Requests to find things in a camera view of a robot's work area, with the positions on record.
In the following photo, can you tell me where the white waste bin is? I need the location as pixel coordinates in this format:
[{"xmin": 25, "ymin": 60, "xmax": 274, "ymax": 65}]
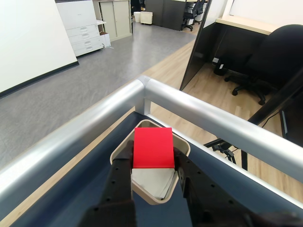
[{"xmin": 134, "ymin": 10, "xmax": 153, "ymax": 25}]

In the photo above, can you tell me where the red cube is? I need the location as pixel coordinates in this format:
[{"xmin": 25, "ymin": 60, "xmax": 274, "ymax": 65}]
[{"xmin": 133, "ymin": 127, "xmax": 175, "ymax": 169}]

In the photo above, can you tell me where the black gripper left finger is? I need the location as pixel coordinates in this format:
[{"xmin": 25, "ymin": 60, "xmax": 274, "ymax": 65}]
[{"xmin": 80, "ymin": 141, "xmax": 137, "ymax": 227}]

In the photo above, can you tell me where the silver metal frame rail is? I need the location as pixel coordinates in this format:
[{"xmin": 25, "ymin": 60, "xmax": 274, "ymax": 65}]
[{"xmin": 0, "ymin": 75, "xmax": 303, "ymax": 209}]

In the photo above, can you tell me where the white office printer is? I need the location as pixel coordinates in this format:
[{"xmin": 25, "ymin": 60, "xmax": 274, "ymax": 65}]
[{"xmin": 56, "ymin": 0, "xmax": 111, "ymax": 57}]

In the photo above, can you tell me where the beige metal cabinet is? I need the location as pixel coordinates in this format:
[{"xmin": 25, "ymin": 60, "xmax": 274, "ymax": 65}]
[{"xmin": 93, "ymin": 0, "xmax": 133, "ymax": 43}]

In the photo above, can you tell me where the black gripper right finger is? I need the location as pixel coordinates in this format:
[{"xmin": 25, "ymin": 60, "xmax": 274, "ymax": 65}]
[{"xmin": 174, "ymin": 146, "xmax": 255, "ymax": 227}]

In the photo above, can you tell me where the dark storage cabinet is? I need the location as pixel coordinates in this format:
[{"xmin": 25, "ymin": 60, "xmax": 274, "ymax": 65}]
[{"xmin": 145, "ymin": 0, "xmax": 187, "ymax": 31}]

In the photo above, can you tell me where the black desk partition panel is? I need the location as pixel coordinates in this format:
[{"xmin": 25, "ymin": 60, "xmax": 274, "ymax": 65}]
[{"xmin": 179, "ymin": 0, "xmax": 234, "ymax": 92}]

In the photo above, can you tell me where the wood top desk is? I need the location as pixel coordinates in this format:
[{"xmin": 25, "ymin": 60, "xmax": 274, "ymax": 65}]
[{"xmin": 205, "ymin": 15, "xmax": 303, "ymax": 79}]

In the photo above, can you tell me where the beige rounded box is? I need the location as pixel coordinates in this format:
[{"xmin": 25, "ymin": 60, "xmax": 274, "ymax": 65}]
[{"xmin": 109, "ymin": 119, "xmax": 191, "ymax": 206}]

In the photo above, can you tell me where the dark desk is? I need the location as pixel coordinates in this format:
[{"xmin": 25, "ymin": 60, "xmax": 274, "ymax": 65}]
[{"xmin": 247, "ymin": 70, "xmax": 303, "ymax": 147}]

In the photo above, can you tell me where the black office chair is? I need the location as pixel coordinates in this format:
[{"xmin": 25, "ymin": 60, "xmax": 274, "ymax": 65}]
[
  {"xmin": 181, "ymin": 0, "xmax": 206, "ymax": 32},
  {"xmin": 223, "ymin": 23, "xmax": 303, "ymax": 106}
]

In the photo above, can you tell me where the black waste bin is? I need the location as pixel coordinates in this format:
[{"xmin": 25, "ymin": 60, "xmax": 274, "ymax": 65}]
[{"xmin": 213, "ymin": 58, "xmax": 226, "ymax": 76}]

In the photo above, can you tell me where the black clamp stand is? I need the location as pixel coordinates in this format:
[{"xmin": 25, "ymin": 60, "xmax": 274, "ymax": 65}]
[{"xmin": 203, "ymin": 138, "xmax": 248, "ymax": 171}]

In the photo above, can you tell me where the thin black floor cable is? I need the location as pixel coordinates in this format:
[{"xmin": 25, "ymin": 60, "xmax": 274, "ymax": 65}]
[{"xmin": 261, "ymin": 109, "xmax": 284, "ymax": 126}]

